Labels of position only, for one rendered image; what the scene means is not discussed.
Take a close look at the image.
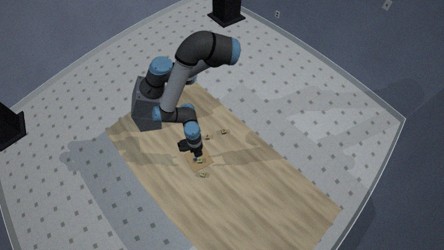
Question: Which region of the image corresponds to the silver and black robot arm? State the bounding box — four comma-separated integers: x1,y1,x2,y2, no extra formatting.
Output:
140,30,241,145

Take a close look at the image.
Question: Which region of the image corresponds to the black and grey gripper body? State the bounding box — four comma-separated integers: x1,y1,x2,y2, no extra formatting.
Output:
177,139,203,157

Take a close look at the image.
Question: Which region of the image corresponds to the tan flat mat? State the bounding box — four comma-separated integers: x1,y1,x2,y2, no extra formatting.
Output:
184,146,213,172

